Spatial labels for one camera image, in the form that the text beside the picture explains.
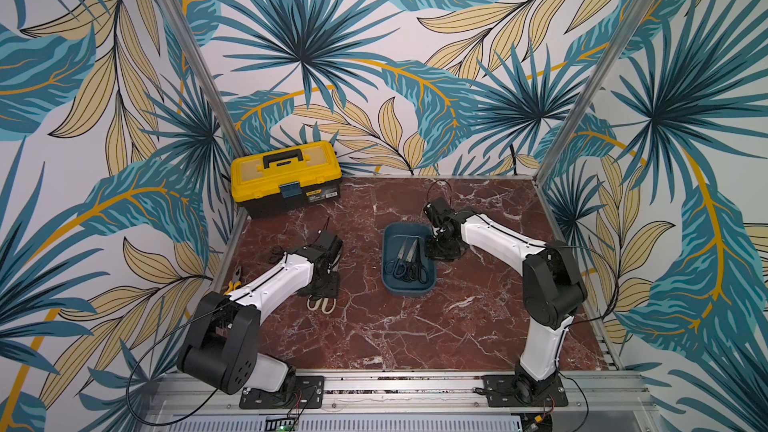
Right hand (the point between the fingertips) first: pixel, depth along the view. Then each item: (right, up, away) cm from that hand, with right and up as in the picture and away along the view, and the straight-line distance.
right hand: (433, 253), depth 92 cm
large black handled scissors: (-6, -5, +1) cm, 8 cm away
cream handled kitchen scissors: (-33, -14, -4) cm, 36 cm away
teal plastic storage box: (-12, +4, +8) cm, 15 cm away
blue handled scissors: (-11, -4, +1) cm, 12 cm away
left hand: (-33, -11, -6) cm, 35 cm away
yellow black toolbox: (-53, +22, +5) cm, 57 cm away
